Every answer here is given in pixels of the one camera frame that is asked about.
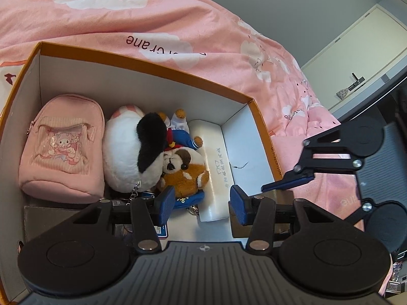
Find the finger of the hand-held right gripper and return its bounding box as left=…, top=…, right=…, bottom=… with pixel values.
left=261, top=126, right=363, bottom=193
left=346, top=200, right=374, bottom=229

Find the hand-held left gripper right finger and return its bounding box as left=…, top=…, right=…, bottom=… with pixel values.
left=229, top=185, right=340, bottom=252

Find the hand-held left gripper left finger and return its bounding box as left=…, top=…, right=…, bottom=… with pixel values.
left=74, top=186, right=176, bottom=252

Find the brown dog plush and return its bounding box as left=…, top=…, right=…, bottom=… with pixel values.
left=140, top=148, right=210, bottom=213

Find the white cylindrical case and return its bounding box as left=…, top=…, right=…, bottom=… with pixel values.
left=189, top=119, right=231, bottom=223

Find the white plush with black ear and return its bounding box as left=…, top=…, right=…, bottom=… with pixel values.
left=102, top=103, right=167, bottom=195

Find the pink mini backpack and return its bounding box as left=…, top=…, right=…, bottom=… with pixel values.
left=18, top=94, right=105, bottom=204

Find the orange cardboard box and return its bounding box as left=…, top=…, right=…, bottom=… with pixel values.
left=0, top=41, right=281, bottom=304

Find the dark furniture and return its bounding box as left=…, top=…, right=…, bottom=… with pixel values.
left=337, top=79, right=407, bottom=128

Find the grey flat box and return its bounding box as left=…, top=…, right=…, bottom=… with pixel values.
left=24, top=197, right=115, bottom=245

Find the cream door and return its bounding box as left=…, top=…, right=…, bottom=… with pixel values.
left=300, top=5, right=407, bottom=112

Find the pink printed blanket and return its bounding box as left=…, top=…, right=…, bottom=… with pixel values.
left=0, top=0, right=361, bottom=224

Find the black door handle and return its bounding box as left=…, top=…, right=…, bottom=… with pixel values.
left=348, top=73, right=366, bottom=91

